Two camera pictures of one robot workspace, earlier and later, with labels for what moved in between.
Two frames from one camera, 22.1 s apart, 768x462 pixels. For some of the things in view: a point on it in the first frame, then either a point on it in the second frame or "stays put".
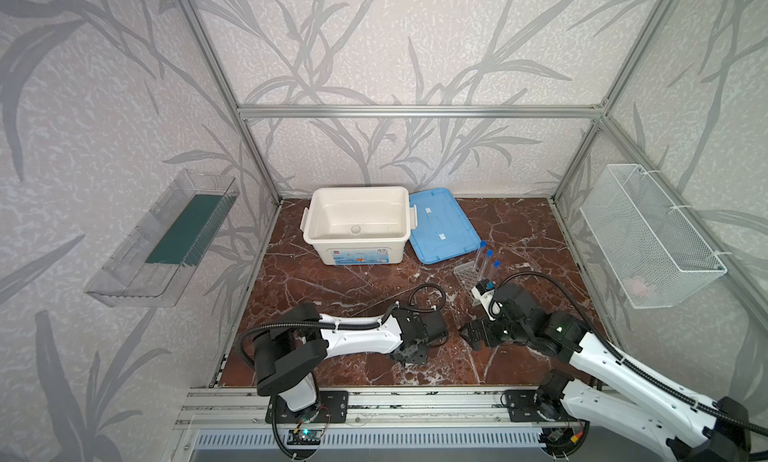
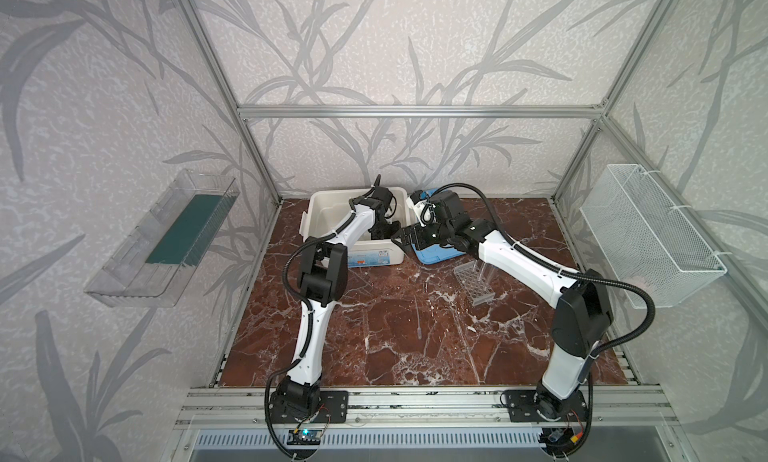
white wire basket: x=653 y=253 stays put
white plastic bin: x=357 y=226 stays put
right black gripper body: x=482 y=332 to x=417 y=237
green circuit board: x=304 y=437 stays put
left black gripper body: x=414 y=347 to x=384 y=227
